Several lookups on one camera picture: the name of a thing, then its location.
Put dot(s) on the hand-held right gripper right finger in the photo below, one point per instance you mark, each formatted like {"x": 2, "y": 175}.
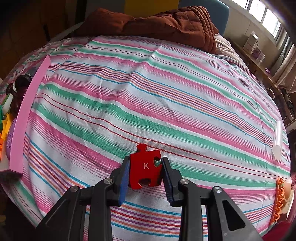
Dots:
{"x": 170, "y": 183}

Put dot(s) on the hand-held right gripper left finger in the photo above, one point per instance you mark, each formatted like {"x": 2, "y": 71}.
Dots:
{"x": 123, "y": 178}

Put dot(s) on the red puzzle piece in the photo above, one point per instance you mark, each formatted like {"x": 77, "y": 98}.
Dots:
{"x": 143, "y": 169}

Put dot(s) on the purple perforated shell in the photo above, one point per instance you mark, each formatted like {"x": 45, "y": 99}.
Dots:
{"x": 11, "y": 141}

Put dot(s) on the pink tray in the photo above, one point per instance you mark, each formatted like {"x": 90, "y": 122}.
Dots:
{"x": 25, "y": 111}

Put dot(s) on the orange linked cubes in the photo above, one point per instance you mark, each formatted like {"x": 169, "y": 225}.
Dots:
{"x": 2, "y": 143}

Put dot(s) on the yellow plastic shell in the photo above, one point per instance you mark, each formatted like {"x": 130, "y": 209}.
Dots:
{"x": 8, "y": 125}

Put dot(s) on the brown hair claw clip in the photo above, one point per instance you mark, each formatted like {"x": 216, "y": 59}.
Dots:
{"x": 18, "y": 99}

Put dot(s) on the white and green plastic part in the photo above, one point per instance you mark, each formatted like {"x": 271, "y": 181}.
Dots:
{"x": 7, "y": 103}

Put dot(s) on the black cylinder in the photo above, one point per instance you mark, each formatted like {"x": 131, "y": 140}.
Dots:
{"x": 24, "y": 80}

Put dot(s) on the striped blanket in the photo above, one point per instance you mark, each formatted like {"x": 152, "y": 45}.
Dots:
{"x": 150, "y": 92}

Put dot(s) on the orange plastic rack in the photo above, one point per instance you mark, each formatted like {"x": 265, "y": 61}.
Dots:
{"x": 277, "y": 201}

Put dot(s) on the white translucent tube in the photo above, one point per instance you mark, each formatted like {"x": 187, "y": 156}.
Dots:
{"x": 277, "y": 141}

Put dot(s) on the wooden side table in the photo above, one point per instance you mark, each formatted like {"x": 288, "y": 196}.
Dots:
{"x": 256, "y": 67}

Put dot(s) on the beige pillow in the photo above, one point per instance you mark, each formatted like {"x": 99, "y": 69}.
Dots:
{"x": 227, "y": 47}

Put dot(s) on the purple box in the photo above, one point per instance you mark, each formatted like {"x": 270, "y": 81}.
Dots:
{"x": 257, "y": 54}

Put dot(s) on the brown pillow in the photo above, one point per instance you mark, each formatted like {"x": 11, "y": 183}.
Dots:
{"x": 104, "y": 22}

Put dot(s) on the brown quilt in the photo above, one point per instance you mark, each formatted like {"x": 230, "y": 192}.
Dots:
{"x": 180, "y": 25}

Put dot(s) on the white box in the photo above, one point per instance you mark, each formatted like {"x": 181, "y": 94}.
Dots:
{"x": 250, "y": 42}

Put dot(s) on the beige curtain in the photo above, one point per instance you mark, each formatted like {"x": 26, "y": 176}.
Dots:
{"x": 285, "y": 64}

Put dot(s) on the grey yellow blue headboard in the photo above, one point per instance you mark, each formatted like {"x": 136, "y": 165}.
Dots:
{"x": 150, "y": 7}

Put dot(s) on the wooden wardrobe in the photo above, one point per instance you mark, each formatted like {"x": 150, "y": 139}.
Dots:
{"x": 27, "y": 27}

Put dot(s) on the window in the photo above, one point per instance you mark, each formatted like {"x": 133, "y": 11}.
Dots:
{"x": 268, "y": 16}

